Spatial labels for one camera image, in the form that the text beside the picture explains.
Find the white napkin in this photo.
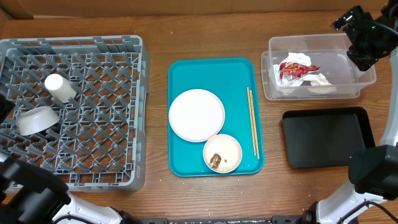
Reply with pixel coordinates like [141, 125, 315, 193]
[303, 73, 331, 86]
[273, 52, 312, 87]

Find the red snack wrapper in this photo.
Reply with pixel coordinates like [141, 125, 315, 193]
[279, 62, 320, 80]

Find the large white plate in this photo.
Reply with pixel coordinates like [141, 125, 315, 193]
[169, 89, 226, 142]

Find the white cup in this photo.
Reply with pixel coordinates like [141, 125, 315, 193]
[44, 73, 76, 103]

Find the grey-white bowl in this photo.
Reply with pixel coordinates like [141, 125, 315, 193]
[16, 106, 60, 136]

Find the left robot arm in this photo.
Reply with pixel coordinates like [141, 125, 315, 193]
[1, 152, 140, 224]

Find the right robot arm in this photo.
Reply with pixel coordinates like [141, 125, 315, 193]
[296, 0, 397, 224]

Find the clear plastic waste bin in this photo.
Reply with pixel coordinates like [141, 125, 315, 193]
[261, 34, 376, 101]

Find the grey dishwasher rack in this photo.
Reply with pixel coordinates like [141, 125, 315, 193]
[1, 35, 150, 191]

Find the black rectangular tray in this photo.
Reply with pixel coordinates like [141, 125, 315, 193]
[282, 107, 376, 169]

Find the teal serving tray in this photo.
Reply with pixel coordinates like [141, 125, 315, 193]
[167, 57, 265, 177]

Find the small pink plate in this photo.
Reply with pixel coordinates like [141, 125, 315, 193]
[203, 134, 243, 174]

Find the brown food scrap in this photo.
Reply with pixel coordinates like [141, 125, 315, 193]
[210, 154, 221, 169]

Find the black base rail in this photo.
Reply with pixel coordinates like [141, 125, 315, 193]
[139, 215, 301, 224]

